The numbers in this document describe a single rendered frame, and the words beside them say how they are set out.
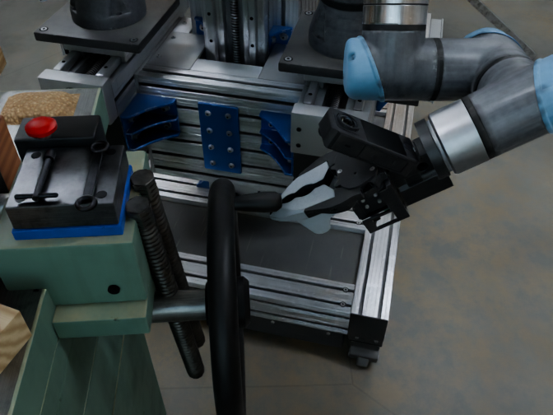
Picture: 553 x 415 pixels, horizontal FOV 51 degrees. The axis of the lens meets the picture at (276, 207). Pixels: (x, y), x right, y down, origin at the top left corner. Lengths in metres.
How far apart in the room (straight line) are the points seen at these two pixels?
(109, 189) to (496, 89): 0.41
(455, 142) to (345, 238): 0.97
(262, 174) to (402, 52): 0.67
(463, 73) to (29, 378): 0.56
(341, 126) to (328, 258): 0.94
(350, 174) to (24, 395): 0.39
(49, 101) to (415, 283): 1.24
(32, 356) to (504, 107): 0.52
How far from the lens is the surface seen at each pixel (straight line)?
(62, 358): 0.67
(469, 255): 1.90
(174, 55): 1.31
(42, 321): 0.61
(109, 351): 0.86
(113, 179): 0.56
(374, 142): 0.62
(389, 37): 0.70
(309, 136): 1.05
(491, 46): 0.74
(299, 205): 0.67
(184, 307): 0.67
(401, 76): 0.70
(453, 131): 0.64
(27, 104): 0.85
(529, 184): 2.22
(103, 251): 0.57
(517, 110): 0.65
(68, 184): 0.57
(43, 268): 0.60
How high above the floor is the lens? 1.35
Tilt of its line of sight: 44 degrees down
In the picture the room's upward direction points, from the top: straight up
